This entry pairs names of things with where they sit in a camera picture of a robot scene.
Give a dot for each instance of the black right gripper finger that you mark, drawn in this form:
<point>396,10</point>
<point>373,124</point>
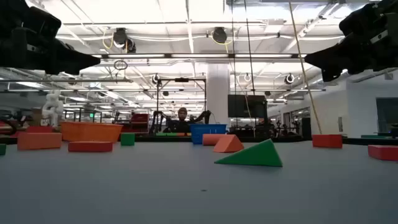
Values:
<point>334,69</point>
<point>332,55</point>

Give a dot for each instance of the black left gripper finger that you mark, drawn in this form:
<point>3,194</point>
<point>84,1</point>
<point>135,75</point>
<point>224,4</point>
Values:
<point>71,67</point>
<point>71,53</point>

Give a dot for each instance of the red foam block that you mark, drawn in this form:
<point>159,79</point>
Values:
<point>90,147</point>
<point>384,153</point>
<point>38,129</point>
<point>327,141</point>

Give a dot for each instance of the orange rectangular foam block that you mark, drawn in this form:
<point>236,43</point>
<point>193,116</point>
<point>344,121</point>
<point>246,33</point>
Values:
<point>39,141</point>

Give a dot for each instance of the green foam cube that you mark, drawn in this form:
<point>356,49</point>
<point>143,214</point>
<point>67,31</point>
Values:
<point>127,139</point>

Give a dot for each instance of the green rectangular foam block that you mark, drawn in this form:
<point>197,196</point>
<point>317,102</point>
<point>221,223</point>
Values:
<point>2,149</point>

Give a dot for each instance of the green foam wedge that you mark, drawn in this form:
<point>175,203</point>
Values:
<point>258,155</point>

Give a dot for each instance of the orange foam wedge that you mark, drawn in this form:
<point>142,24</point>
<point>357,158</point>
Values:
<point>229,145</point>

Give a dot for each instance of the orange foam cylinder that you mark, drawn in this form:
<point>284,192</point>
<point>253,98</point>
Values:
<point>209,140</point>

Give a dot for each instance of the black background robot arm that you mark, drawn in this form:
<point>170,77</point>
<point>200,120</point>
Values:
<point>155,121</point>
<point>203,115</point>

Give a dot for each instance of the white humanoid robot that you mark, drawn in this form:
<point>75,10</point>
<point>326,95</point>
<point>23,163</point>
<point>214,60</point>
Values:
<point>53,107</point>

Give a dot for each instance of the orange plastic basket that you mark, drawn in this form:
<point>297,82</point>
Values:
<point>90,132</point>

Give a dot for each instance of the red storage bin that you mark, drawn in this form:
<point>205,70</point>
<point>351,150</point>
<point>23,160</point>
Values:
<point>140,119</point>

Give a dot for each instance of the black monitor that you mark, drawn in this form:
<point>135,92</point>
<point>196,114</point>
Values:
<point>247,105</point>

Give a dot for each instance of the white pillar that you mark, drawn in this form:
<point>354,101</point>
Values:
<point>217,93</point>

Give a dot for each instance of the person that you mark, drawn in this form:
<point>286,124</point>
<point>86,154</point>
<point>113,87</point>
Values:
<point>182,124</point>

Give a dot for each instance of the blue plastic basket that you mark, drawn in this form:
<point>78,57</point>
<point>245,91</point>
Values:
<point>199,134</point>

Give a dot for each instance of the black metal station frame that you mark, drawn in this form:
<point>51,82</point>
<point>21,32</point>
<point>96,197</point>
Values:
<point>182,80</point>

